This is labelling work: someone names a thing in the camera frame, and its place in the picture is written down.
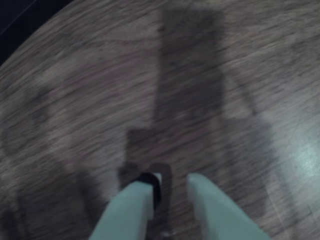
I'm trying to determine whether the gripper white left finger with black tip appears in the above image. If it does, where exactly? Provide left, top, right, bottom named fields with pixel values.
left=88, top=171, right=163, bottom=240

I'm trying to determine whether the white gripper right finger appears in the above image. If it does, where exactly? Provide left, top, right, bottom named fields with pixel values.
left=187, top=173, right=270, bottom=240

